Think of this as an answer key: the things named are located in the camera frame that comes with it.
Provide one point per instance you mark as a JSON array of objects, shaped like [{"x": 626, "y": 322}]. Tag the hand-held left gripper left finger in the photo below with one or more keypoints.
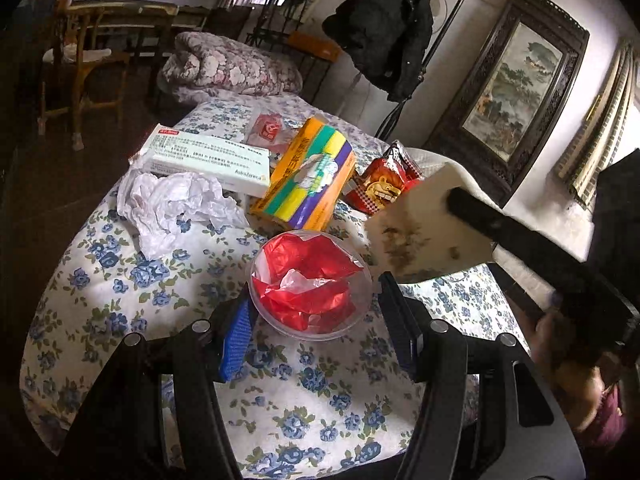
[{"x": 234, "y": 336}]

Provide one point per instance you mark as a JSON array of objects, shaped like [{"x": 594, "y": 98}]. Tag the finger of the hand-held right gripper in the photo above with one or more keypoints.
[
  {"x": 520, "y": 292},
  {"x": 500, "y": 225}
]

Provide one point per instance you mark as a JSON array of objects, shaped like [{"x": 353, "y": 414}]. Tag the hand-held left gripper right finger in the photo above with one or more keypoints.
[{"x": 400, "y": 331}]

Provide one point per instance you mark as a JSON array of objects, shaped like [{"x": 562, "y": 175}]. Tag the clear plastic bowl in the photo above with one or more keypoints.
[{"x": 300, "y": 333}]

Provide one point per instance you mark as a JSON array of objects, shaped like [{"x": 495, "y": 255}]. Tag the person's right hand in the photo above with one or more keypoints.
[{"x": 572, "y": 390}]

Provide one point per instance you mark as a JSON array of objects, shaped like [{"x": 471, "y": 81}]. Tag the blue floral bed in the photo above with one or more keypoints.
[{"x": 150, "y": 310}]

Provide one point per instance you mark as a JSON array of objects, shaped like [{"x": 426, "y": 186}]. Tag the red cartoon face snack bag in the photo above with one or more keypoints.
[{"x": 380, "y": 185}]

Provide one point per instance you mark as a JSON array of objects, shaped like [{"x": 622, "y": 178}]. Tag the framed landscape painting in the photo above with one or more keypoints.
[{"x": 520, "y": 90}]

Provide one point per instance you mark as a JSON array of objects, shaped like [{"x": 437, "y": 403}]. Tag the crumpled white paper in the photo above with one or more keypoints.
[{"x": 170, "y": 205}]

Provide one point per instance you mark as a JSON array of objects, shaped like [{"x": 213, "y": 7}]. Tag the striped beige curtain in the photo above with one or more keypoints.
[{"x": 605, "y": 110}]

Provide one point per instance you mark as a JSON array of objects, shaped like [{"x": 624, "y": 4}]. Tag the colourful striped tissue pack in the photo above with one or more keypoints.
[{"x": 305, "y": 180}]

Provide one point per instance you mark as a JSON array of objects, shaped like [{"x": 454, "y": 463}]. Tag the white medicine box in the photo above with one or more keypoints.
[{"x": 200, "y": 157}]

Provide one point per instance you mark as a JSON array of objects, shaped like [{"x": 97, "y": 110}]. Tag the black metal coat stand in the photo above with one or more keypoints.
[{"x": 450, "y": 25}]

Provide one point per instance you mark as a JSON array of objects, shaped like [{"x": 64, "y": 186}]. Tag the small red wrapper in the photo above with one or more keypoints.
[{"x": 267, "y": 130}]

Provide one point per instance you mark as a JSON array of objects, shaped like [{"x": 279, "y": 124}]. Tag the black padded jacket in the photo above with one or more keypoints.
[{"x": 385, "y": 30}]

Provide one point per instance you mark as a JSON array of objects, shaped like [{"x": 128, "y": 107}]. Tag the orange side table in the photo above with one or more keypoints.
[{"x": 315, "y": 44}]

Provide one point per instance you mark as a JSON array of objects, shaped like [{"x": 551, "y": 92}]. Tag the folded pink floral quilt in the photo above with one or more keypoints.
[{"x": 225, "y": 67}]

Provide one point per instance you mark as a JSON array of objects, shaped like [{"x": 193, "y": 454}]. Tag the light wooden chair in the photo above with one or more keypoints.
[{"x": 75, "y": 60}]

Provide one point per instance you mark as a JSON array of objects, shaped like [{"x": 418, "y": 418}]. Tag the light wooden table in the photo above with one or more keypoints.
[{"x": 140, "y": 12}]

